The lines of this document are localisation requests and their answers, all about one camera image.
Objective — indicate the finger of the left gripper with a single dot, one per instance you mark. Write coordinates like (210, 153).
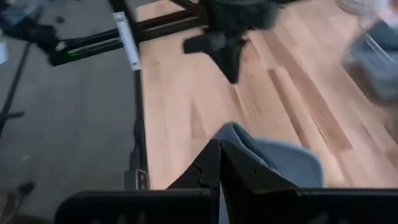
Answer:
(231, 56)
(202, 45)

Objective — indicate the gray metal joint plate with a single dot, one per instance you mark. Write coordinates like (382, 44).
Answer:
(140, 180)

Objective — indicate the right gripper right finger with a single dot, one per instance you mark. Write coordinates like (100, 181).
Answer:
(242, 174)

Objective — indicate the silver metal bracket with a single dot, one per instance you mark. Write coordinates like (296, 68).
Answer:
(127, 40)

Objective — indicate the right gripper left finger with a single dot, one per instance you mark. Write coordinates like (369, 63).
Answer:
(208, 174)

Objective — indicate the clear plastic bin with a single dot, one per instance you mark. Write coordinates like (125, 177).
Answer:
(373, 53)

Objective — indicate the gray cap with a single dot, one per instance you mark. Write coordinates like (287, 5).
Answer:
(379, 77)
(289, 165)

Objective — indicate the black bag white lettering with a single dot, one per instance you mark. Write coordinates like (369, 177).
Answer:
(34, 34)

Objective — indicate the black aluminium table frame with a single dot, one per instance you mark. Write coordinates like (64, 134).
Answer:
(93, 46)

